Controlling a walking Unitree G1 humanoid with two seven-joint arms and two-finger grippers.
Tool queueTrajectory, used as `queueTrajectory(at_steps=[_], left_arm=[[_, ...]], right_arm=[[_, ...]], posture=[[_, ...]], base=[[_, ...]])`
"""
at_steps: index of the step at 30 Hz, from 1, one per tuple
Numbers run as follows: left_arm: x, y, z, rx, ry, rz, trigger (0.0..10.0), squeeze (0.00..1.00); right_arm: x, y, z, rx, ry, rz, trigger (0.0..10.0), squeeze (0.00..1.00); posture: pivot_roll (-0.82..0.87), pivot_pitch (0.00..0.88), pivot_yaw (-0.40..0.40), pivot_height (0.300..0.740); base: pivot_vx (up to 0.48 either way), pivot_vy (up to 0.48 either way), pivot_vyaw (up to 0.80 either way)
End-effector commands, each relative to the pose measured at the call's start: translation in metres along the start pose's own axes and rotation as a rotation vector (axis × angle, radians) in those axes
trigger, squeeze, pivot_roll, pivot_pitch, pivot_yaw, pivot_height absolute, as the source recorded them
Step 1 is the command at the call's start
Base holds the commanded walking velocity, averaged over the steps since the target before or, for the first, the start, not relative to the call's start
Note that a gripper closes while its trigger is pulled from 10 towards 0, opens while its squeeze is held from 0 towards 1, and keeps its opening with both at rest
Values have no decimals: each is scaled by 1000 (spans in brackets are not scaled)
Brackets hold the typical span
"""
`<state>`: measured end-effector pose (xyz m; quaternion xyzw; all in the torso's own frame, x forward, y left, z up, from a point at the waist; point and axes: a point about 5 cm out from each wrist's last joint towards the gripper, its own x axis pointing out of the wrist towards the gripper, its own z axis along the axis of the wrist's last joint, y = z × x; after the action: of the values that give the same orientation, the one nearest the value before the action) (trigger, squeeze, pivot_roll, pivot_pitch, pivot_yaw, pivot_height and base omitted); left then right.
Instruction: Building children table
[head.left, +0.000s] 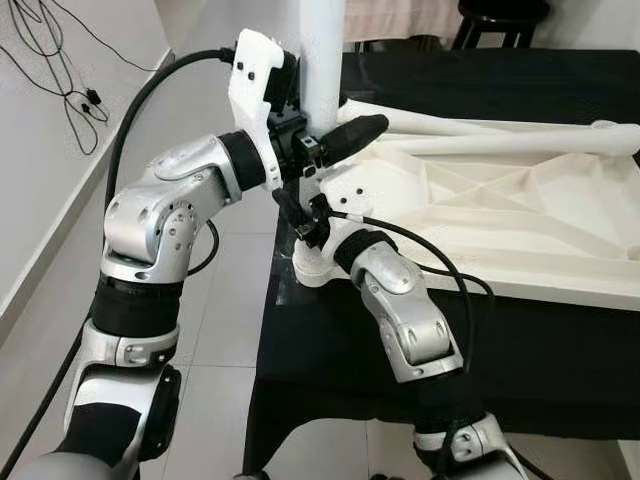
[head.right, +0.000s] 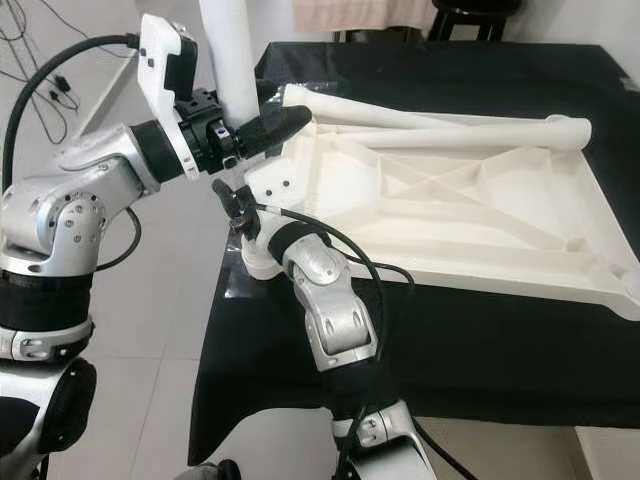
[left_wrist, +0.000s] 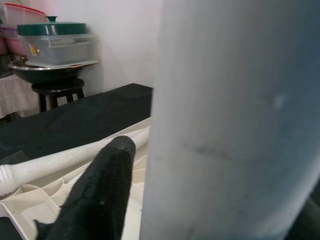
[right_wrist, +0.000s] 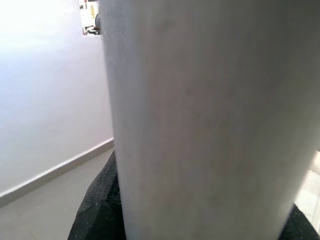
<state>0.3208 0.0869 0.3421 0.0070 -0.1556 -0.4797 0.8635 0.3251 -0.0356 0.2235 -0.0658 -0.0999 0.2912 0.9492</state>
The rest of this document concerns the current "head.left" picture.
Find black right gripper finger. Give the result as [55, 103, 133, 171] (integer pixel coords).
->
[273, 183, 313, 229]

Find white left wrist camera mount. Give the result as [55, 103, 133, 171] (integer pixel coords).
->
[227, 30, 299, 193]

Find black wall cable bundle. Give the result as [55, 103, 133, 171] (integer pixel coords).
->
[0, 0, 166, 156]

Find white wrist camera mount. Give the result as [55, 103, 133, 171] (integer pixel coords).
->
[227, 30, 299, 193]
[322, 160, 401, 266]

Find black stool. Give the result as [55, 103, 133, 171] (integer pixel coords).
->
[455, 0, 551, 51]

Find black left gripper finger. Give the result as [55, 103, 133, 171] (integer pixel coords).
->
[315, 113, 391, 163]

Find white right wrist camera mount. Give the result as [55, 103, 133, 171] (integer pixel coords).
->
[322, 160, 401, 266]

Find pink cloth covered table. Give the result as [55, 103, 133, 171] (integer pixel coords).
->
[345, 0, 471, 43]

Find black tablecloth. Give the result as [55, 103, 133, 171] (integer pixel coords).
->
[243, 50, 640, 476]

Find white plastic children table top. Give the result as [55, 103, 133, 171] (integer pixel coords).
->
[293, 95, 640, 311]

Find clear tape strip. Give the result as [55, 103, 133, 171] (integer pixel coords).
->
[268, 250, 301, 296]

